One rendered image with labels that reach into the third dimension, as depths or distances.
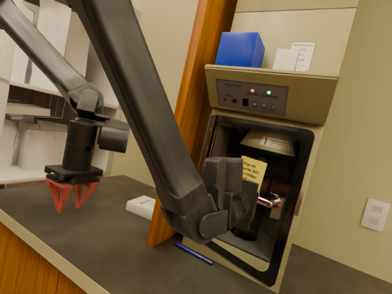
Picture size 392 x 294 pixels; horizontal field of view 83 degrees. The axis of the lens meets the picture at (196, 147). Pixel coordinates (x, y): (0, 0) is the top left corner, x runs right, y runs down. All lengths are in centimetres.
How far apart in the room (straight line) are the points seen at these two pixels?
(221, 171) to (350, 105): 82
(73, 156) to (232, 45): 47
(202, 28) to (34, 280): 91
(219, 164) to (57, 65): 44
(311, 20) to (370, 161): 61
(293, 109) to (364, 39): 64
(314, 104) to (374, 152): 55
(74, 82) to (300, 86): 52
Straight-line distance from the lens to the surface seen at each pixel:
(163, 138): 29
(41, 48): 66
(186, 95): 67
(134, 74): 28
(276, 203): 58
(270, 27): 75
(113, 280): 64
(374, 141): 111
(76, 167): 54
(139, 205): 96
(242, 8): 81
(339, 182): 110
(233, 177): 38
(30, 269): 93
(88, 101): 55
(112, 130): 52
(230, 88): 63
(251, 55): 61
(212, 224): 35
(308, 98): 59
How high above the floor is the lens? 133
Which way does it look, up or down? 5 degrees down
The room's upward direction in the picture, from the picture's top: 13 degrees clockwise
